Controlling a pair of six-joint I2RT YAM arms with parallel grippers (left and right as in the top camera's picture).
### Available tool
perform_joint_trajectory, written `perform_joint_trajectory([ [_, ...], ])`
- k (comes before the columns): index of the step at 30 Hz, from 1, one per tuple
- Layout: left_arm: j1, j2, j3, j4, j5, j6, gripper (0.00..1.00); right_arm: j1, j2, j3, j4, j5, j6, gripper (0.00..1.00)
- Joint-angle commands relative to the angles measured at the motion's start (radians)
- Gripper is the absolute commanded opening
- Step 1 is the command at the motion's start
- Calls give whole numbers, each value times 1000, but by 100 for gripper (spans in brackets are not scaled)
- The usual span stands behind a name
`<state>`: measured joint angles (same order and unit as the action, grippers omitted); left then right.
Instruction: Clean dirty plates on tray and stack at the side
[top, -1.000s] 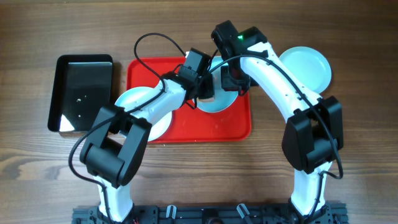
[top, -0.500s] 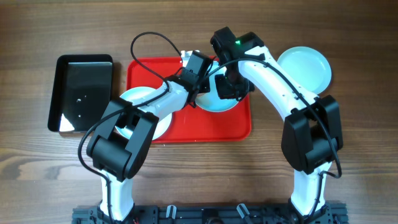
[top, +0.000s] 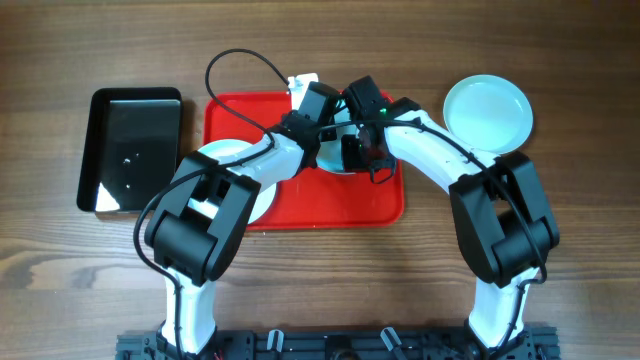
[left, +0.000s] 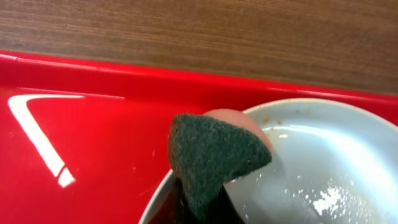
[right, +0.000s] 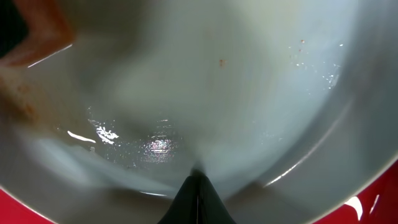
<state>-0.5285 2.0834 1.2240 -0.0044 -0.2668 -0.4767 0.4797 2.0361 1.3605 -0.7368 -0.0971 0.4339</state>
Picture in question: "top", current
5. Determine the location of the light blue plate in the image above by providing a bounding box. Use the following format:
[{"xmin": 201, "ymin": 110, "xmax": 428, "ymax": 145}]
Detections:
[
  {"xmin": 316, "ymin": 105, "xmax": 369, "ymax": 174},
  {"xmin": 188, "ymin": 139, "xmax": 277, "ymax": 224},
  {"xmin": 442, "ymin": 74, "xmax": 534, "ymax": 154}
]

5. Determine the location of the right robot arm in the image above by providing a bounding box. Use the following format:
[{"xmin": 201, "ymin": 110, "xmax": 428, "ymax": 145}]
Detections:
[{"xmin": 342, "ymin": 76, "xmax": 560, "ymax": 359}]

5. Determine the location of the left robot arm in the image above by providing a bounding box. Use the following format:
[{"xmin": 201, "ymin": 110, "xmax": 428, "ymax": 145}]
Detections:
[{"xmin": 133, "ymin": 82, "xmax": 342, "ymax": 359}]

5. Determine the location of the red plastic tray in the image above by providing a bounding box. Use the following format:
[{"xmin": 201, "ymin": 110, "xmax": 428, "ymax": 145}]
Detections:
[{"xmin": 203, "ymin": 92, "xmax": 405, "ymax": 231}]

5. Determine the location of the black rectangular tray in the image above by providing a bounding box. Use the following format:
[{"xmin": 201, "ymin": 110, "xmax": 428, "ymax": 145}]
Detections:
[{"xmin": 76, "ymin": 87, "xmax": 183, "ymax": 213}]

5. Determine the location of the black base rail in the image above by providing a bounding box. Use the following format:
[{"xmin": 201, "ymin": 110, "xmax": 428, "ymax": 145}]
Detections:
[{"xmin": 115, "ymin": 325, "xmax": 561, "ymax": 360}]

